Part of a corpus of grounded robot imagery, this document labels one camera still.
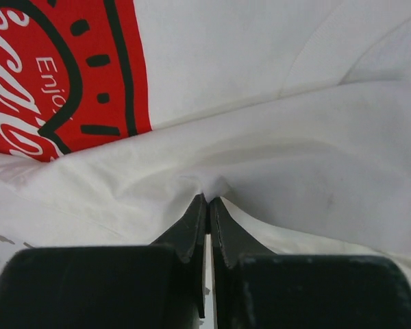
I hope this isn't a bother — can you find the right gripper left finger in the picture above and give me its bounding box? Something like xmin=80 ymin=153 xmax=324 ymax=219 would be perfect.
xmin=0 ymin=195 xmax=206 ymax=328

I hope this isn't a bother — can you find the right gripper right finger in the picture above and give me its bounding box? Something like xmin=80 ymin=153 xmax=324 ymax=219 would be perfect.
xmin=209 ymin=198 xmax=411 ymax=328

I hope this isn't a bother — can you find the white t-shirt red print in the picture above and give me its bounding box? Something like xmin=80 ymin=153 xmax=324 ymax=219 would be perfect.
xmin=0 ymin=1 xmax=411 ymax=281

